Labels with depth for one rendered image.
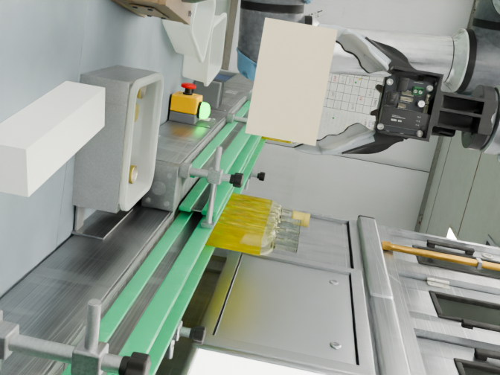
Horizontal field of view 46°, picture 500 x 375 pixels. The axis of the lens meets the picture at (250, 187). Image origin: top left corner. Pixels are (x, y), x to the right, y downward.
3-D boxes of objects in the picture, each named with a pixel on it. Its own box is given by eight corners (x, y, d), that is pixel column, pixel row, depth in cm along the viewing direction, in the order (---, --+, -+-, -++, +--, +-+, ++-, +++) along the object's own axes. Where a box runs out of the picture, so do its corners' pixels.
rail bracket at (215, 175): (172, 222, 117) (233, 234, 117) (182, 141, 112) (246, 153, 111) (175, 217, 120) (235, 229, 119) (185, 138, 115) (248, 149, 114)
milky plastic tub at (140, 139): (74, 206, 98) (123, 216, 98) (82, 73, 92) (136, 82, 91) (109, 178, 115) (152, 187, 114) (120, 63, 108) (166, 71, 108)
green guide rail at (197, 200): (178, 210, 121) (216, 217, 121) (178, 205, 121) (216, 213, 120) (264, 96, 288) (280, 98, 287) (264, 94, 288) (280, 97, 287)
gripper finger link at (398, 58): (375, 26, 66) (431, 81, 66) (373, 28, 67) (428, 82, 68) (345, 57, 67) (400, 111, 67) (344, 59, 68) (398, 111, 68)
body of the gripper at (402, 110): (387, 61, 60) (506, 81, 59) (378, 67, 69) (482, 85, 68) (372, 135, 62) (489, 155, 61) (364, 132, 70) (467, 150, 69)
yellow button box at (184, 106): (167, 120, 154) (194, 124, 153) (170, 91, 152) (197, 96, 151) (172, 115, 161) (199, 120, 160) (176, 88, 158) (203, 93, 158)
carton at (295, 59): (265, 17, 60) (337, 29, 60) (274, 36, 76) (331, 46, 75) (245, 132, 62) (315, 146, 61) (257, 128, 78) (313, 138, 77)
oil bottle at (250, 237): (175, 240, 127) (272, 259, 126) (178, 216, 126) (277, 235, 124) (181, 231, 133) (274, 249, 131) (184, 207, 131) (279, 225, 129)
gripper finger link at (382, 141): (331, 129, 68) (402, 98, 66) (331, 128, 69) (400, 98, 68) (347, 166, 68) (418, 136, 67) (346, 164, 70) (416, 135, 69)
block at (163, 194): (139, 207, 117) (172, 213, 117) (143, 162, 114) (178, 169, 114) (144, 202, 121) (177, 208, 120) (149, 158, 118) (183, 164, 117)
